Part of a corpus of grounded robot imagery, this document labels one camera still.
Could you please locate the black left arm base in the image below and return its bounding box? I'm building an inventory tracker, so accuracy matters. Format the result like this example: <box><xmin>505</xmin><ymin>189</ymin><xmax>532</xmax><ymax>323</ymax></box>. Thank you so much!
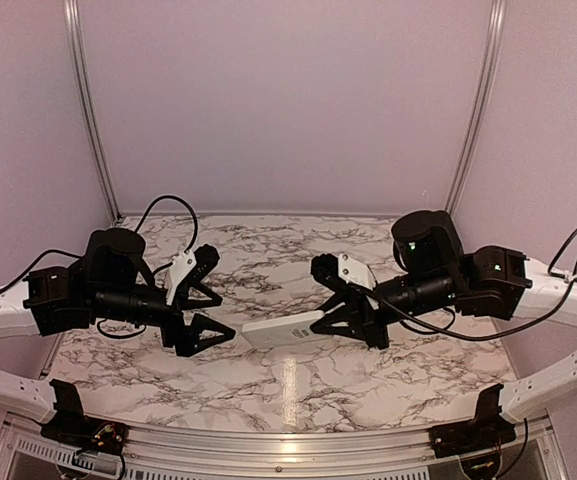
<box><xmin>41</xmin><ymin>379</ymin><xmax>128</xmax><ymax>456</ymax></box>

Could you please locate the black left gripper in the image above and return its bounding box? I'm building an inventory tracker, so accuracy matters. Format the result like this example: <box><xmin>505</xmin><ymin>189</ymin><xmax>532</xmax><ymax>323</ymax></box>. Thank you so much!
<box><xmin>90</xmin><ymin>283</ymin><xmax>237</xmax><ymax>357</ymax></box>

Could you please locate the aluminium corner post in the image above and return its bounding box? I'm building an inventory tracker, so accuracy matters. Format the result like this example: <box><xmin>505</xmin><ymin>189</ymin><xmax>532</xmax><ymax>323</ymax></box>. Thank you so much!
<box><xmin>63</xmin><ymin>0</ymin><xmax>122</xmax><ymax>223</ymax></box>
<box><xmin>445</xmin><ymin>0</ymin><xmax>507</xmax><ymax>216</ymax></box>

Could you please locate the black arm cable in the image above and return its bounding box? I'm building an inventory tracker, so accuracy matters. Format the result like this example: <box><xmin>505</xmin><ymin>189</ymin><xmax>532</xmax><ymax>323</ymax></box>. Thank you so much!
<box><xmin>132</xmin><ymin>195</ymin><xmax>199</xmax><ymax>251</ymax></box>
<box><xmin>347</xmin><ymin>223</ymin><xmax>577</xmax><ymax>344</ymax></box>

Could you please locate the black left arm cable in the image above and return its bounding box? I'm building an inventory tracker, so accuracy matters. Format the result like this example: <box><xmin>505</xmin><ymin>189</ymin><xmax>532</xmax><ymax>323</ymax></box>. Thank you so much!
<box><xmin>132</xmin><ymin>195</ymin><xmax>199</xmax><ymax>251</ymax></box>

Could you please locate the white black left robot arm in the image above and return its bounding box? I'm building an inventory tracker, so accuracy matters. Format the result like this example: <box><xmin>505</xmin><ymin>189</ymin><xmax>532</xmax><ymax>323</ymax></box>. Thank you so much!
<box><xmin>0</xmin><ymin>228</ymin><xmax>236</xmax><ymax>358</ymax></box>

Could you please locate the aluminium right corner post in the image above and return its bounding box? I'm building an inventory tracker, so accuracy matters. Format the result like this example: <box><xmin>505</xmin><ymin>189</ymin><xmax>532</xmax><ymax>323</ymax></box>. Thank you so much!
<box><xmin>445</xmin><ymin>0</ymin><xmax>507</xmax><ymax>216</ymax></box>

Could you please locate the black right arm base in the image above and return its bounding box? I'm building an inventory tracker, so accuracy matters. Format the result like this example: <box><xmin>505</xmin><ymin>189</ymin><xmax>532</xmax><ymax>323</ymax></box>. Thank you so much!
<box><xmin>428</xmin><ymin>384</ymin><xmax>516</xmax><ymax>458</ymax></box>

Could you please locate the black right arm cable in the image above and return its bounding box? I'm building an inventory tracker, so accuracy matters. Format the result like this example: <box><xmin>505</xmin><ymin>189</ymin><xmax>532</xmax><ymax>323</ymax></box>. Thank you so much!
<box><xmin>347</xmin><ymin>223</ymin><xmax>577</xmax><ymax>344</ymax></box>

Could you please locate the white remote control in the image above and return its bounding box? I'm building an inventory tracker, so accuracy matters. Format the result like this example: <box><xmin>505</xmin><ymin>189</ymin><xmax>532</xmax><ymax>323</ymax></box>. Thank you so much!
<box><xmin>241</xmin><ymin>310</ymin><xmax>334</xmax><ymax>350</ymax></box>

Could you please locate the aluminium left corner post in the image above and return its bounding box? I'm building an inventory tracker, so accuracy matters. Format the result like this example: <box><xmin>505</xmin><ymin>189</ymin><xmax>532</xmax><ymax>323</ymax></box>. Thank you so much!
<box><xmin>63</xmin><ymin>0</ymin><xmax>122</xmax><ymax>223</ymax></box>

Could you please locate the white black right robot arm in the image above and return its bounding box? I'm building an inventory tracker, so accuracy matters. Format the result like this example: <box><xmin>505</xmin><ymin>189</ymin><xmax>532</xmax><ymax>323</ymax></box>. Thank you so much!
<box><xmin>311</xmin><ymin>210</ymin><xmax>577</xmax><ymax>448</ymax></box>

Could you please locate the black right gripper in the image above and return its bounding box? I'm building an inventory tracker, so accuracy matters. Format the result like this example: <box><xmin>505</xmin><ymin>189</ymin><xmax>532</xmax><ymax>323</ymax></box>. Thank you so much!
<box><xmin>311</xmin><ymin>269</ymin><xmax>460</xmax><ymax>350</ymax></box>

